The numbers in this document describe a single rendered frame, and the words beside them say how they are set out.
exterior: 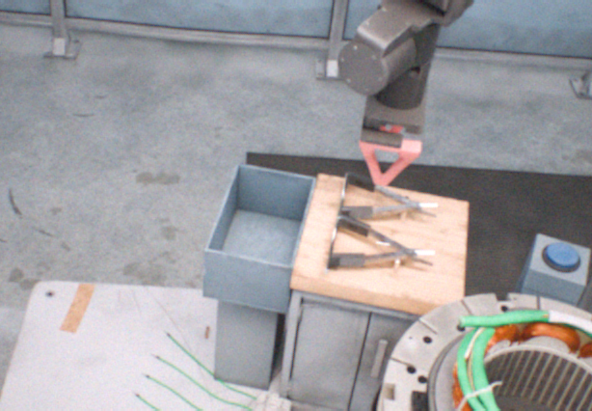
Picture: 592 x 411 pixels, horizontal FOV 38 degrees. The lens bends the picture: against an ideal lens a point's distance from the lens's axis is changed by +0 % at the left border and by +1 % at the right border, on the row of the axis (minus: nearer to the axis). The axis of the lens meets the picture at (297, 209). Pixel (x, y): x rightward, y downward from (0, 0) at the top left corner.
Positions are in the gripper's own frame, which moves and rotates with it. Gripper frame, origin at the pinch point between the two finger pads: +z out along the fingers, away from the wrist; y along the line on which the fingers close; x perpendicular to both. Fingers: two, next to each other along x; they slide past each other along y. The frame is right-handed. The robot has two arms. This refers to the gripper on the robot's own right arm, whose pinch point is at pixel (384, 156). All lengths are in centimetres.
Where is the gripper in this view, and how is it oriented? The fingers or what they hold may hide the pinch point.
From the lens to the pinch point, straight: 102.5
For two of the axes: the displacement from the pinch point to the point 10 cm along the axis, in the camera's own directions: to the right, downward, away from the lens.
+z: -1.0, 7.2, 6.8
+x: 9.8, 1.7, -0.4
